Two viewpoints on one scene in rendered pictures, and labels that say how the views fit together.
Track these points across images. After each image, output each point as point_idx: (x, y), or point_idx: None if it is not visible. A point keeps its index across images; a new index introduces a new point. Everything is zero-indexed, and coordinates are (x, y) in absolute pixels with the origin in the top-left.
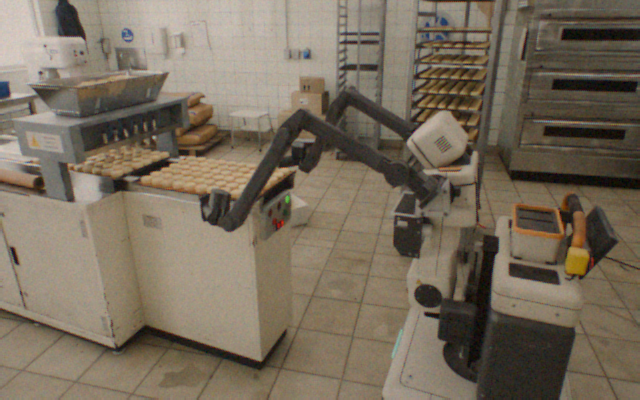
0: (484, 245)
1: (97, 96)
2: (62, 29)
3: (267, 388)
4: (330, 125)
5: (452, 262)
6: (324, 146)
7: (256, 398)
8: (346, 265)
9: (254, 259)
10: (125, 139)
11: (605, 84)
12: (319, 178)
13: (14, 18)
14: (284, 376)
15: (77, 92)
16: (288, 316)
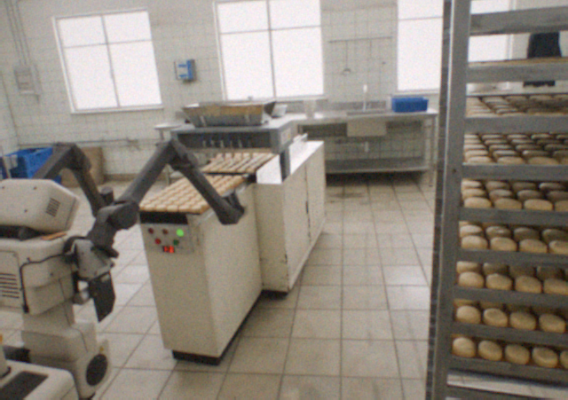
0: (3, 346)
1: (199, 114)
2: (529, 53)
3: (152, 366)
4: (49, 159)
5: (27, 342)
6: (207, 200)
7: (143, 363)
8: (358, 398)
9: (146, 260)
10: (217, 149)
11: None
12: None
13: (486, 45)
14: (162, 374)
15: (183, 110)
16: (207, 347)
